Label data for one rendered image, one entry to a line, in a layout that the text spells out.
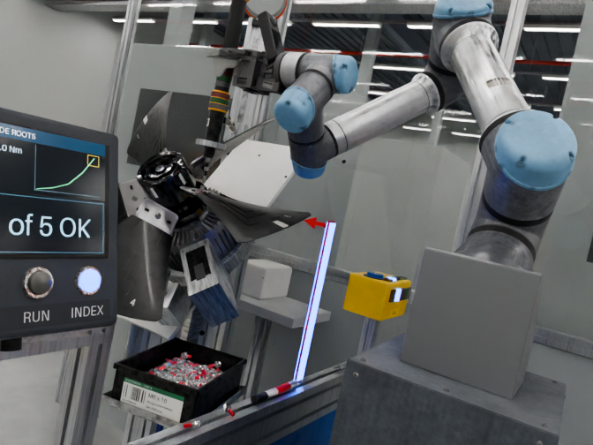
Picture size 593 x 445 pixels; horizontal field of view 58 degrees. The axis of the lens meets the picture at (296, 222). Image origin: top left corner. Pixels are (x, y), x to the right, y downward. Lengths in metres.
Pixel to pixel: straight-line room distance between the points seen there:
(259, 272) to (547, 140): 1.10
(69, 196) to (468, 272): 0.59
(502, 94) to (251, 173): 0.84
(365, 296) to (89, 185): 0.84
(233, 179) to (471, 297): 0.93
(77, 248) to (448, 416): 0.54
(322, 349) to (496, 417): 1.15
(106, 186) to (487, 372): 0.61
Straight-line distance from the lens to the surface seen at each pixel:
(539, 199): 0.91
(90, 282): 0.52
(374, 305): 1.25
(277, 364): 2.00
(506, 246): 0.91
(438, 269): 0.87
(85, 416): 0.69
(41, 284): 0.49
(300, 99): 1.00
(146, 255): 1.19
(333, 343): 1.87
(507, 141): 0.87
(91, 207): 0.53
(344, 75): 1.06
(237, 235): 1.04
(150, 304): 1.14
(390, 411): 0.84
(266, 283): 1.75
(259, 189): 1.53
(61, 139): 0.53
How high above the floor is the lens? 1.24
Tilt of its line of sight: 3 degrees down
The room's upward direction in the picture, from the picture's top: 12 degrees clockwise
